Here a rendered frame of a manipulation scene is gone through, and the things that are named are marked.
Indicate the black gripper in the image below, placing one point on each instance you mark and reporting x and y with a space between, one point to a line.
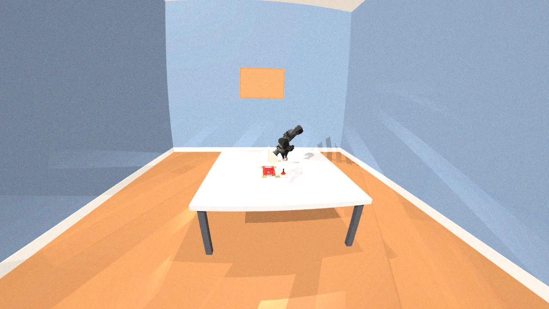
282 151

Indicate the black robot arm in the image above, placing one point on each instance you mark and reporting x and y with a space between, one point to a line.
288 136

